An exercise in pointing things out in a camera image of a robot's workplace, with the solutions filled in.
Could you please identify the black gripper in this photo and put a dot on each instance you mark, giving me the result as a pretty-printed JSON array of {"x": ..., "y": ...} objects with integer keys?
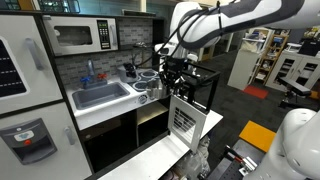
[{"x": 172, "y": 71}]

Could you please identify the stainless steel pot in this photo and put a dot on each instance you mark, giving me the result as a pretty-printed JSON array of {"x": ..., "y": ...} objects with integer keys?
[{"x": 156, "y": 89}]

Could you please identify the white oven cabinet door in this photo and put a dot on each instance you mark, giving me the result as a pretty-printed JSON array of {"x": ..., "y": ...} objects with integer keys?
[{"x": 186, "y": 122}]

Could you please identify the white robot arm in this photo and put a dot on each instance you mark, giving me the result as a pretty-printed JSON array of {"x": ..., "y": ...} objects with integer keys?
[{"x": 193, "y": 27}]

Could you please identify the white storage cabinet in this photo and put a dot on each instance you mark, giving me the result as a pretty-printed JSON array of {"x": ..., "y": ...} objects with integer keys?
[{"x": 303, "y": 69}]

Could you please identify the grey toy sink faucet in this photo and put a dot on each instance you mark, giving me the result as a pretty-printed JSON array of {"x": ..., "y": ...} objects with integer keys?
[{"x": 92, "y": 81}]

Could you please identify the clear plastic bag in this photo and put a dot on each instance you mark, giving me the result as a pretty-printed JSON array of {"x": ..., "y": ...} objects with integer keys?
[{"x": 194, "y": 165}]

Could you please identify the wooden bookshelf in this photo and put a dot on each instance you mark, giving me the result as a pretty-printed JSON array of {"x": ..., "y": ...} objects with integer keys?
[{"x": 270, "y": 56}]

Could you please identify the toy microwave oven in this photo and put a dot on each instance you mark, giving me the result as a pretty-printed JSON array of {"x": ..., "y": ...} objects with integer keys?
[{"x": 70, "y": 35}]

